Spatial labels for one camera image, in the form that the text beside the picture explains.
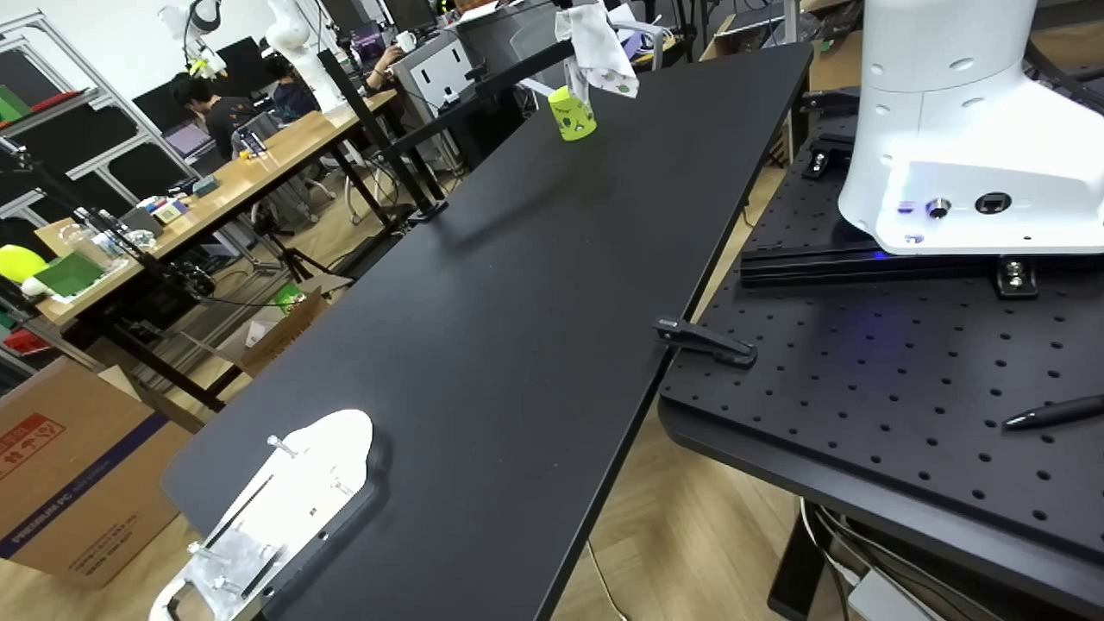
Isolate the yellow-green cup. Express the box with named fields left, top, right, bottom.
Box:
left=547, top=83, right=604, bottom=145

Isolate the white computer case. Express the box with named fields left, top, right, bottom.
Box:
left=393, top=32, right=485, bottom=124

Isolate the grey metal shelf frame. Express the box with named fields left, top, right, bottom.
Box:
left=0, top=10, right=197, bottom=229

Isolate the seated person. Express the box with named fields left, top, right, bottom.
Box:
left=171, top=71, right=257, bottom=162

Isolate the green flat pad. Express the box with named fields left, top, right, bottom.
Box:
left=34, top=250, right=111, bottom=305

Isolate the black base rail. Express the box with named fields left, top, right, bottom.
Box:
left=740, top=243, right=1104, bottom=293

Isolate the black metal frame stand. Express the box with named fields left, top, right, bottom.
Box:
left=315, top=37, right=579, bottom=223

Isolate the white cloth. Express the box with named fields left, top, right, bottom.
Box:
left=551, top=0, right=642, bottom=105

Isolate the black clamp handle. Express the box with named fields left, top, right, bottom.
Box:
left=656, top=319, right=763, bottom=374

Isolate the yellow-green object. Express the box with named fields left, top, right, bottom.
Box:
left=0, top=243, right=53, bottom=290

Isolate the wooden desk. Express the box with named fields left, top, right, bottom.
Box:
left=33, top=88, right=401, bottom=330

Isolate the black perforated breadboard table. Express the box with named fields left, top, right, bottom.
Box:
left=656, top=135, right=1104, bottom=618

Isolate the black pen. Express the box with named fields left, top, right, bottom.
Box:
left=1000, top=389, right=1104, bottom=434

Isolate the metal mounting bolt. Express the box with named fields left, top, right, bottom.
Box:
left=995, top=255, right=1041, bottom=305

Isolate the brown cardboard box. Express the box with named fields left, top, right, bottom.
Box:
left=0, top=357, right=197, bottom=594

